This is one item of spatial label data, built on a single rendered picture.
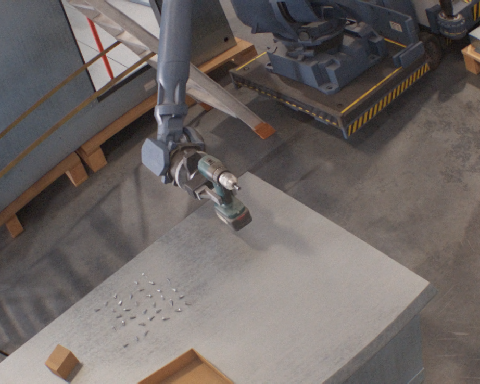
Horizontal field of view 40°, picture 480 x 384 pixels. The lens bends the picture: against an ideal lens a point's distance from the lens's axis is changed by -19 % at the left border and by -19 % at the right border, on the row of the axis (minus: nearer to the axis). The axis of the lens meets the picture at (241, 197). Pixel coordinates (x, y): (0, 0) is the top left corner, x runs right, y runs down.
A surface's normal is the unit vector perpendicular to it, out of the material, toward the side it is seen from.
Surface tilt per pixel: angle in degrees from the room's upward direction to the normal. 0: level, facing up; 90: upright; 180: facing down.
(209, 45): 90
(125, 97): 90
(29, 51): 90
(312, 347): 0
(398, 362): 90
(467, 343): 0
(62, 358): 0
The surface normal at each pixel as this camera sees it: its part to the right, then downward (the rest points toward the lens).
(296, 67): -0.74, 0.58
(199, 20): 0.54, 0.40
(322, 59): -0.30, -0.73
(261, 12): -0.36, 0.68
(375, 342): 0.43, 0.06
